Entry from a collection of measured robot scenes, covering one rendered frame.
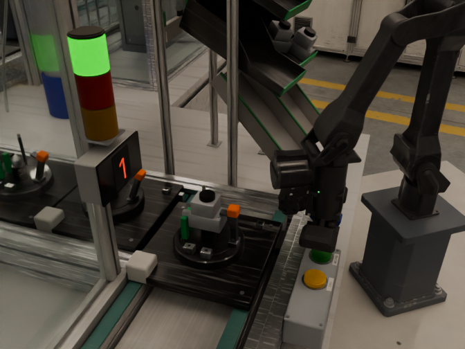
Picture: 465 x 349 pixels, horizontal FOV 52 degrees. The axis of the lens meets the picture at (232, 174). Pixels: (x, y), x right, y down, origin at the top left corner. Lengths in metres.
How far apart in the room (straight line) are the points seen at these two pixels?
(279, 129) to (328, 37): 3.89
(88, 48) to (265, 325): 0.51
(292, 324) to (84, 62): 0.53
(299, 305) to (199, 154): 0.74
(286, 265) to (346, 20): 4.18
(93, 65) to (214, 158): 0.83
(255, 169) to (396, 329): 0.63
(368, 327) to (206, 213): 0.38
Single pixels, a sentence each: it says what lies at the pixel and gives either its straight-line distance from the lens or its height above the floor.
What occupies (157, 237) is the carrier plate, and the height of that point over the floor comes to 0.97.
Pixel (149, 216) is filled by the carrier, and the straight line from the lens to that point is 1.05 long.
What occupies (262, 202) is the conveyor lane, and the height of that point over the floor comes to 0.96.
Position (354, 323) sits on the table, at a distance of 0.99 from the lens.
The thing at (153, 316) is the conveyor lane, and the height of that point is 0.92.
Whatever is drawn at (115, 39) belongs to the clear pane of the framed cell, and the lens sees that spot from 1.98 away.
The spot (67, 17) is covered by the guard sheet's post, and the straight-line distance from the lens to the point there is 0.70.
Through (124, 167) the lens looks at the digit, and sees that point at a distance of 0.77.
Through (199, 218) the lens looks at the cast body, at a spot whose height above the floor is 1.05.
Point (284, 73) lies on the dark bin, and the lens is 1.13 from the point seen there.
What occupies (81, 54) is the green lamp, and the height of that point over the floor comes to 1.39.
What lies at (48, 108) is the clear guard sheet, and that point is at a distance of 0.69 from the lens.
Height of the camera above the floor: 1.59
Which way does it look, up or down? 32 degrees down
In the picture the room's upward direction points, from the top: straight up
